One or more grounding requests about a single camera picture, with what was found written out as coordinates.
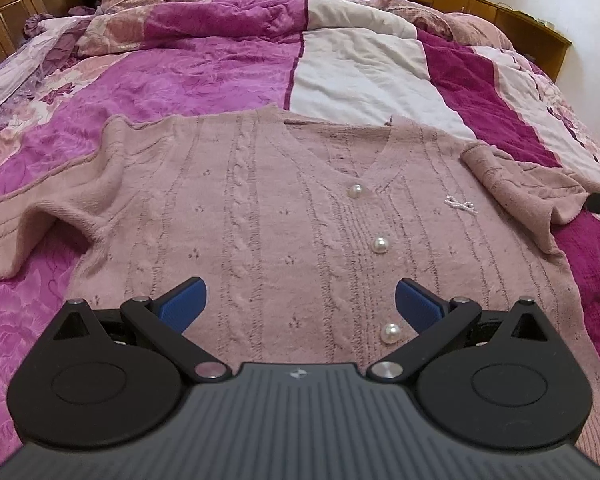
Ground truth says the lilac pillow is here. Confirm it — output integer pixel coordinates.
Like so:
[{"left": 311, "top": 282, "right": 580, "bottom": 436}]
[{"left": 0, "top": 14, "right": 94, "bottom": 130}]

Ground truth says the pink knitted cardigan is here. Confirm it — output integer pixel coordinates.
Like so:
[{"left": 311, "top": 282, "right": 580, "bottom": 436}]
[{"left": 0, "top": 107, "right": 600, "bottom": 463}]

